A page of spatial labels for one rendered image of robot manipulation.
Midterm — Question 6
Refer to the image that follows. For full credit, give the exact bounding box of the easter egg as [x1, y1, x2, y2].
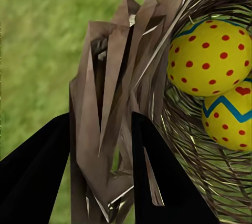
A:
[199, 73, 252, 153]
[167, 15, 252, 99]

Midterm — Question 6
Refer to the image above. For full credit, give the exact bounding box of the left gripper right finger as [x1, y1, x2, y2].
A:
[131, 111, 221, 224]

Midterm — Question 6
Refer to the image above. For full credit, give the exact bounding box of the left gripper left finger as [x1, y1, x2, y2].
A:
[0, 113, 70, 224]

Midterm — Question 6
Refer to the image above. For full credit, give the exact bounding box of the wicker basket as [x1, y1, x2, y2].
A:
[69, 0, 252, 224]

